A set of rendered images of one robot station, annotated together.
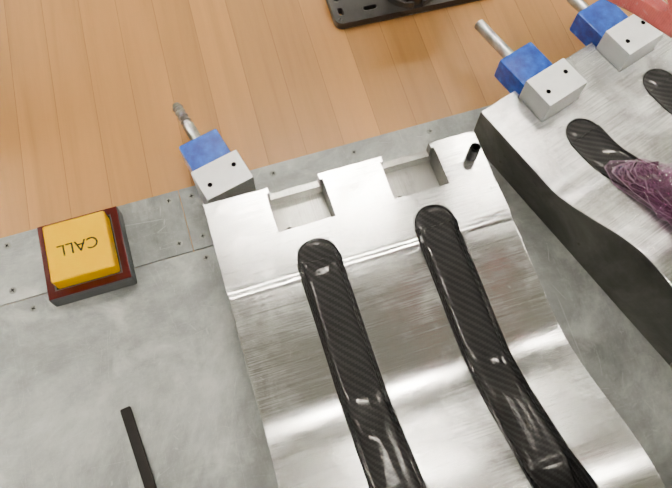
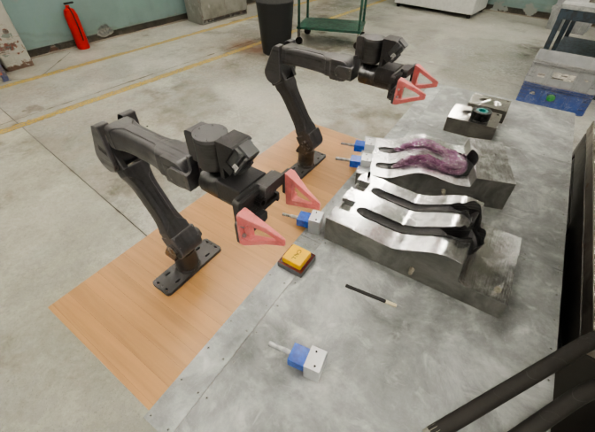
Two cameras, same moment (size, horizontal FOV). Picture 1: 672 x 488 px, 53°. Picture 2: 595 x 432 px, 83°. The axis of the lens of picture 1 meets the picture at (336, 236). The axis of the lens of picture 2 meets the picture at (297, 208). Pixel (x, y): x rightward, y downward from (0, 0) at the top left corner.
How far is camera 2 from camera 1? 0.67 m
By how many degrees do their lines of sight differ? 31
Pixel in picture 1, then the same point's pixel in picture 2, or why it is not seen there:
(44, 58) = (227, 229)
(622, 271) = (415, 182)
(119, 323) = (321, 270)
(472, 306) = (400, 201)
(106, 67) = not seen: hidden behind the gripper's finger
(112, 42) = not seen: hidden behind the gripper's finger
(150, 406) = (351, 281)
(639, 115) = (386, 156)
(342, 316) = (379, 219)
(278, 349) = (375, 232)
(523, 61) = (354, 158)
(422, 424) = (419, 222)
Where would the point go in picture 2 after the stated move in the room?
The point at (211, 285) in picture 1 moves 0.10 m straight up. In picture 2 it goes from (333, 247) to (336, 224)
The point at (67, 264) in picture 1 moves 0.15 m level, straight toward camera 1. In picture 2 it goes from (298, 259) to (353, 261)
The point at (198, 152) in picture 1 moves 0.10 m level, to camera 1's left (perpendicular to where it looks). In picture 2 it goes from (303, 217) to (276, 231)
